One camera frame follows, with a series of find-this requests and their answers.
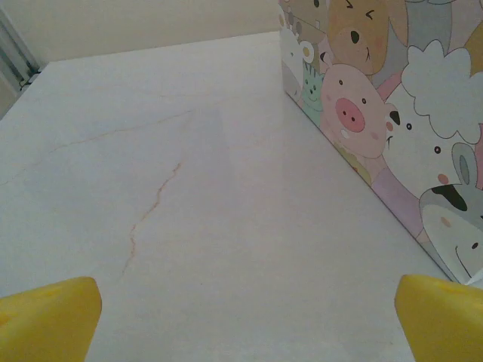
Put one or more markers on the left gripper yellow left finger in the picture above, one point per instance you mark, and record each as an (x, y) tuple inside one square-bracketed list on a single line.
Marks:
[(45, 324)]

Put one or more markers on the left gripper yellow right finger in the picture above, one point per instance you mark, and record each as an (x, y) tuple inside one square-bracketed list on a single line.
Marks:
[(445, 324)]

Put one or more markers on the white cartoon animal paper bag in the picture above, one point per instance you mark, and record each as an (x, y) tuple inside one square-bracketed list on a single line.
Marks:
[(396, 113)]

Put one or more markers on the aluminium frame post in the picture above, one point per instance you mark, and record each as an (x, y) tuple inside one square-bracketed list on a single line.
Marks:
[(15, 53)]

